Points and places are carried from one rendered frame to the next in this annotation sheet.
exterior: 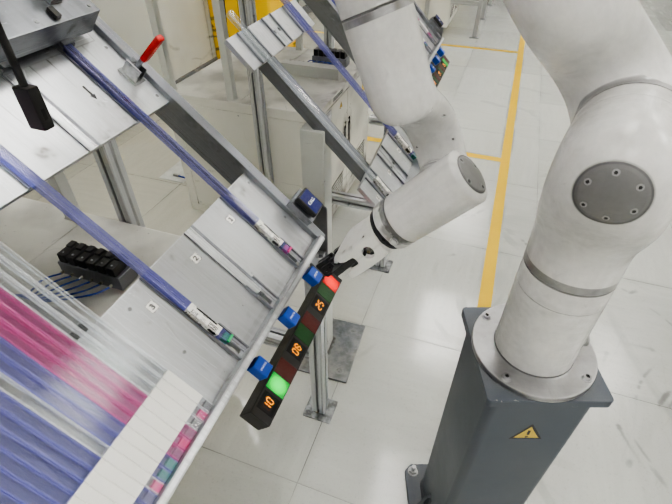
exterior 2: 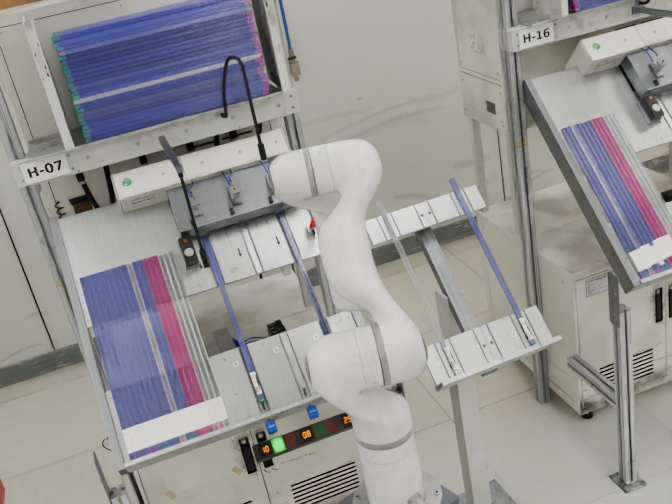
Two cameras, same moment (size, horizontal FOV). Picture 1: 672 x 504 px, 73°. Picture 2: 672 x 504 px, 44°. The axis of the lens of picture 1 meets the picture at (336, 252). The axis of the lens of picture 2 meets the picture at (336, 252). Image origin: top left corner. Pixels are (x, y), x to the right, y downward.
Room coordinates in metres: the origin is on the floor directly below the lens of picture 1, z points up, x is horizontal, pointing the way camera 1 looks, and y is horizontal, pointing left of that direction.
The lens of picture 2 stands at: (-0.32, -1.43, 1.93)
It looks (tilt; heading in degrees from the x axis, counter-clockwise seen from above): 25 degrees down; 56
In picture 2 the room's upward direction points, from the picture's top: 12 degrees counter-clockwise
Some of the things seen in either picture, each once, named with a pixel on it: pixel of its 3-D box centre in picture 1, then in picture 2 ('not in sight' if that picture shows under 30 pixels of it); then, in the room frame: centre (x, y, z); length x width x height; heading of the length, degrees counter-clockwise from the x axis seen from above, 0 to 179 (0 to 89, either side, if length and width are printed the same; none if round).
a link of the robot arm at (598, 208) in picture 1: (600, 202); (358, 385); (0.42, -0.30, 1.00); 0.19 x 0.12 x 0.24; 148
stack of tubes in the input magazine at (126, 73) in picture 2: not in sight; (164, 63); (0.62, 0.61, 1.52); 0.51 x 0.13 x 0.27; 160
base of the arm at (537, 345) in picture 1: (549, 311); (391, 466); (0.45, -0.32, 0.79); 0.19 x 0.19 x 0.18
